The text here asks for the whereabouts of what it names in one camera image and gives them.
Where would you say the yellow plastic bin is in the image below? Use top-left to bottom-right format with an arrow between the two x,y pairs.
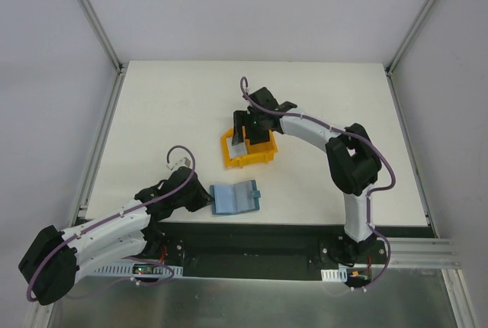
220,128 -> 278,169

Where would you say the blue leather card holder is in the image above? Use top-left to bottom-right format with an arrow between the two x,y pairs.
210,179 -> 261,216

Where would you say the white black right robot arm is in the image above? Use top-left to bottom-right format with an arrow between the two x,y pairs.
224,77 -> 381,263

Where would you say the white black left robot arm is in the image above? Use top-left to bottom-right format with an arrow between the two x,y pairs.
18,166 -> 214,306

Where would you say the stack of white cards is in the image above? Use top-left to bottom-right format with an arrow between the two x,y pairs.
226,137 -> 247,159

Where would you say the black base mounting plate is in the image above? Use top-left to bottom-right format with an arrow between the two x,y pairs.
138,222 -> 390,281

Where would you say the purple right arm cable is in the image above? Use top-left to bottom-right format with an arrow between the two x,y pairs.
239,76 -> 397,241

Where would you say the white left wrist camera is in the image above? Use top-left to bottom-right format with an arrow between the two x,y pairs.
166,157 -> 191,172

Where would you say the white slotted cable duct left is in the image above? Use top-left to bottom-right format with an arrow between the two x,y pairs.
87,261 -> 183,278

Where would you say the white slotted cable duct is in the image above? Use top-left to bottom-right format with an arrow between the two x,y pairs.
320,269 -> 348,283
87,261 -> 183,278

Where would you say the white slotted cable duct right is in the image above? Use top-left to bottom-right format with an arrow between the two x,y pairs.
320,269 -> 348,283

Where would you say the aluminium frame rail left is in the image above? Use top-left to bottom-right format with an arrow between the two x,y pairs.
76,0 -> 124,73

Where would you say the aluminium frame rail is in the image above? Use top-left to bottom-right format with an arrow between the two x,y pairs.
385,0 -> 439,77
76,0 -> 124,73

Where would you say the aluminium frame rail right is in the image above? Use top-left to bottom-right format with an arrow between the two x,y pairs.
385,0 -> 439,77

